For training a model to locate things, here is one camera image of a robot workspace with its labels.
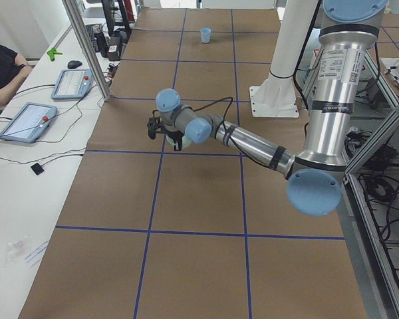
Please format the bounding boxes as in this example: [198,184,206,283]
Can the small black square device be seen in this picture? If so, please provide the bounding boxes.
[31,163,44,175]

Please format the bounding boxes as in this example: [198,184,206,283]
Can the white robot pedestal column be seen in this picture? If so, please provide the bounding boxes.
[249,0,320,118]

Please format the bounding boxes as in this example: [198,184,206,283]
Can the aluminium frame post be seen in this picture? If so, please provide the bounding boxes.
[62,0,111,102]

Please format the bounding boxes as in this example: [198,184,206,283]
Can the far teach pendant tablet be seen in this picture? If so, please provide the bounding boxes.
[51,69,94,100]

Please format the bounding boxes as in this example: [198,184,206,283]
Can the clear plastic bag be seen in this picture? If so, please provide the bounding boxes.
[2,235,32,266]

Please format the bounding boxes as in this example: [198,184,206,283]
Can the black computer monitor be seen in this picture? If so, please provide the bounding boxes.
[101,0,132,37]

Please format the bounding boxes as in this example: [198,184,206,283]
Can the light blue cup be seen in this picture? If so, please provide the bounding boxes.
[200,27,211,44]

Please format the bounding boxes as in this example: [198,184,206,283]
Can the near teach pendant tablet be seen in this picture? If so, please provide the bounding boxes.
[0,102,58,144]

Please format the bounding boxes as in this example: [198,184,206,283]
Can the green plastic clip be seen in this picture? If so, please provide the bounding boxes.
[47,47,63,62]

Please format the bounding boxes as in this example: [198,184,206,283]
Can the black box with label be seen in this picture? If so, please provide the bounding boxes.
[107,37,122,61]

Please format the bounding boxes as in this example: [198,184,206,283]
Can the teach pendant tablet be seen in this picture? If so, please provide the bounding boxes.
[0,102,58,144]
[51,69,94,100]

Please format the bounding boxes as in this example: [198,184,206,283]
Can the mint green bowl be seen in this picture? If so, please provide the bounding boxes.
[166,136,192,151]

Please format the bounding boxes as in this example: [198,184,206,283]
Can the black computer mouse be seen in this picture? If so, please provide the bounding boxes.
[67,60,82,69]

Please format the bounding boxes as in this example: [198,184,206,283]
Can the seated person in black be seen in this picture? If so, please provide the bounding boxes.
[0,44,33,107]

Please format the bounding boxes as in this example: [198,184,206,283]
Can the black water bottle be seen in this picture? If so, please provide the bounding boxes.
[94,31,108,58]

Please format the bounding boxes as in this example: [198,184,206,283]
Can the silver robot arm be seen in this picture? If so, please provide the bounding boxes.
[147,1,386,216]

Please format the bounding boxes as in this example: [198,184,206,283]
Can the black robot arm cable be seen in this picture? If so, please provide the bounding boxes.
[192,96,273,167]

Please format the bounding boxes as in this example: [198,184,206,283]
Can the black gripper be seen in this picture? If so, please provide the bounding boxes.
[166,130,184,152]

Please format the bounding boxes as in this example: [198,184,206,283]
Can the aluminium frame rack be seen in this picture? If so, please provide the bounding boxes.
[338,39,399,318]

